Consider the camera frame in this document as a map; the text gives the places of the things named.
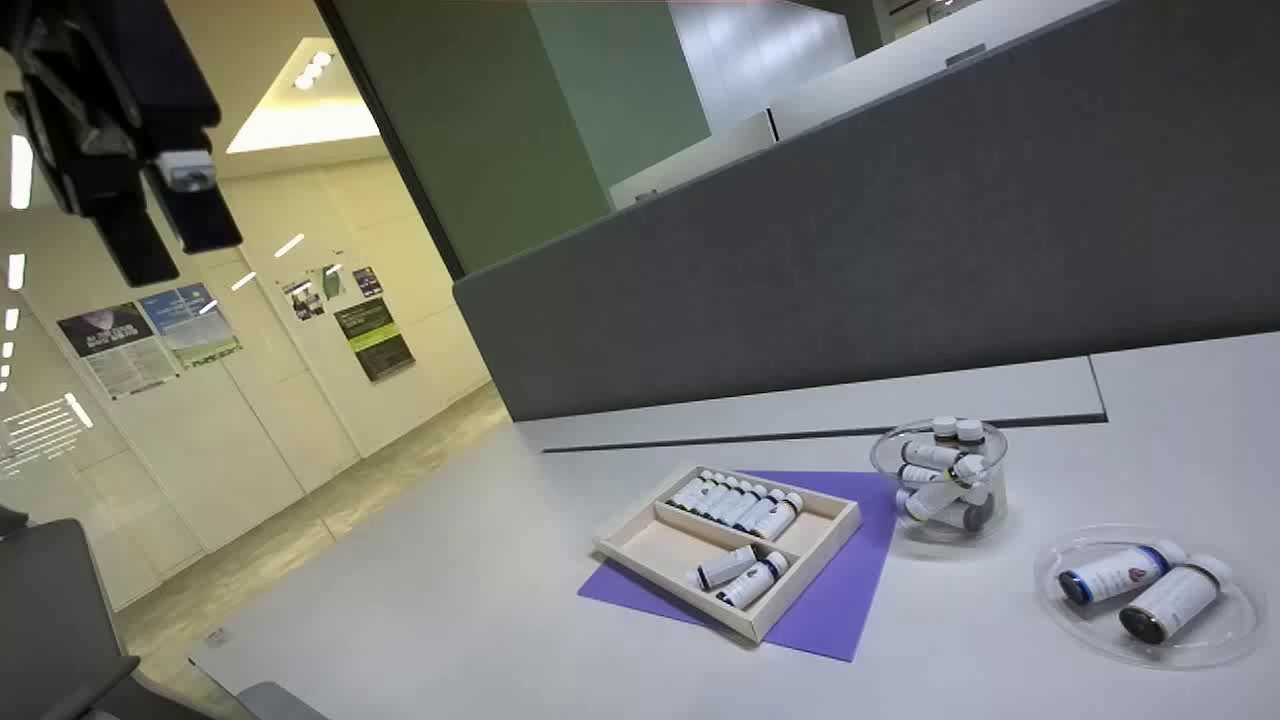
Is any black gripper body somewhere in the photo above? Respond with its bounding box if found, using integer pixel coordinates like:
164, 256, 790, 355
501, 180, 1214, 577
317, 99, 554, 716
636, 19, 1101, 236
0, 0, 222, 221

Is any black and green wall poster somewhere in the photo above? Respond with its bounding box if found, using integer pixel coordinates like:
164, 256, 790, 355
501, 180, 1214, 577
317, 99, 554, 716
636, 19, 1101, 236
331, 296, 420, 390

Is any blue wall poster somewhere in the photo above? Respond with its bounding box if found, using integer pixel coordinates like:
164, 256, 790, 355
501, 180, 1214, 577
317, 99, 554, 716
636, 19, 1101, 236
135, 282, 243, 374

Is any clear glass bowl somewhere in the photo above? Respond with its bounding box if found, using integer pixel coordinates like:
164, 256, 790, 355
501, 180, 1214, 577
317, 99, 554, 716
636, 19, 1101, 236
868, 418, 1010, 545

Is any wooden compartment tray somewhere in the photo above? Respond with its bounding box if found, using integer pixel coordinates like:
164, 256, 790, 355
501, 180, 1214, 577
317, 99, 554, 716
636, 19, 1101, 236
593, 462, 868, 649

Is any grey felt desk divider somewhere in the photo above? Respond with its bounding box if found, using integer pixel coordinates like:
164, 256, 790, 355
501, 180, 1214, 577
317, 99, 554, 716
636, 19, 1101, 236
453, 0, 1280, 425

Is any dark and white wall poster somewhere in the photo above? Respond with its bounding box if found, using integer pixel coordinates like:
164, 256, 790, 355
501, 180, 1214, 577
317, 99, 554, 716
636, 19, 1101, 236
55, 299, 185, 403

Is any purple paper mat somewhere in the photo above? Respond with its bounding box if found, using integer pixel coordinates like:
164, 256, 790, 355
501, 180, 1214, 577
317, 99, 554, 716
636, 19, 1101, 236
570, 468, 902, 667

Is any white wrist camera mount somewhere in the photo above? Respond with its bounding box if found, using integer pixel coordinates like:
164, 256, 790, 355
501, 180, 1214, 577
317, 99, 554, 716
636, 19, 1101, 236
156, 144, 220, 201

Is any large white bottle blue cap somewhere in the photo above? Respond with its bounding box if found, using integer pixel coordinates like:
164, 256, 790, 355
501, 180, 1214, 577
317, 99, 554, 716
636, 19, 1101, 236
1057, 538, 1189, 615

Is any large white bottle black cap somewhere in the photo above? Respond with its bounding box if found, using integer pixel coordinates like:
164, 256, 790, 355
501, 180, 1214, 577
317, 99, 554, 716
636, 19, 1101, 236
1116, 554, 1239, 649

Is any white office partition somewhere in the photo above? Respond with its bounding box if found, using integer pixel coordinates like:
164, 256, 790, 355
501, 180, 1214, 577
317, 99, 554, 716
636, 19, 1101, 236
608, 0, 1111, 214

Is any clear plastic plate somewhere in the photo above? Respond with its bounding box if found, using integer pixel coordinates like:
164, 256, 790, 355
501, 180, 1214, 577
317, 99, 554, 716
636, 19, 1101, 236
1033, 528, 1266, 673

